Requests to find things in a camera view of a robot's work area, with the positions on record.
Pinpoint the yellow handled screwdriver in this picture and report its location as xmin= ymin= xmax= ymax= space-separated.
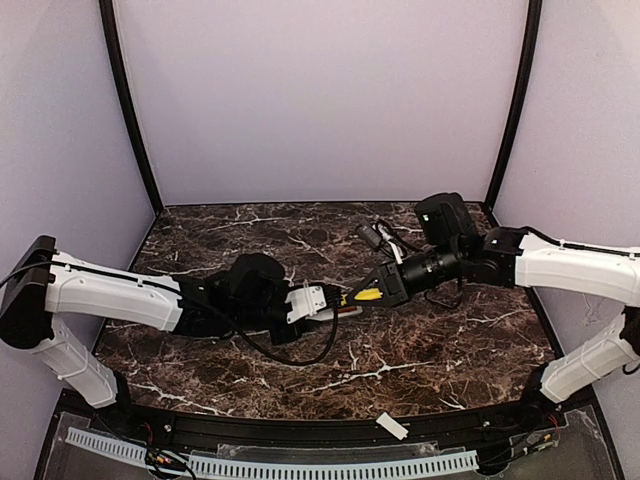
xmin=355 ymin=288 xmax=383 ymax=301

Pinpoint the white remote control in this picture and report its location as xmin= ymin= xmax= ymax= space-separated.
xmin=307 ymin=307 xmax=362 ymax=324

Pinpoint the white battery cover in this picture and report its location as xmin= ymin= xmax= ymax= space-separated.
xmin=376 ymin=412 xmax=408 ymax=441

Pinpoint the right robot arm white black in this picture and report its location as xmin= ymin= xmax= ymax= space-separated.
xmin=346 ymin=193 xmax=639 ymax=417

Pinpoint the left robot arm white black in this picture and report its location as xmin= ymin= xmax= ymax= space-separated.
xmin=1 ymin=236 xmax=325 ymax=410

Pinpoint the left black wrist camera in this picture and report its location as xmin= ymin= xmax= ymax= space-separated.
xmin=285 ymin=284 xmax=343 ymax=325

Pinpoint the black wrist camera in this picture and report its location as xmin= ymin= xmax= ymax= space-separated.
xmin=353 ymin=221 xmax=416 ymax=266
xmin=285 ymin=284 xmax=343 ymax=325

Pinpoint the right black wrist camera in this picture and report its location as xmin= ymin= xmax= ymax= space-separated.
xmin=353 ymin=221 xmax=416 ymax=266

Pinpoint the white slotted cable duct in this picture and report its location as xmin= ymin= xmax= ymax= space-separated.
xmin=65 ymin=427 xmax=479 ymax=479

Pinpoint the black front table rail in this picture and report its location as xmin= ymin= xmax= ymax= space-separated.
xmin=84 ymin=372 xmax=566 ymax=459

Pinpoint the right black frame post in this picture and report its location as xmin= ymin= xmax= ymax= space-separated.
xmin=484 ymin=0 xmax=543 ymax=211

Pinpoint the black frame post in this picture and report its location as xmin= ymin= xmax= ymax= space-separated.
xmin=98 ymin=0 xmax=164 ymax=216
xmin=484 ymin=0 xmax=543 ymax=211

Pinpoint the left black frame post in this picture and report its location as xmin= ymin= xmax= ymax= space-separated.
xmin=98 ymin=0 xmax=164 ymax=216

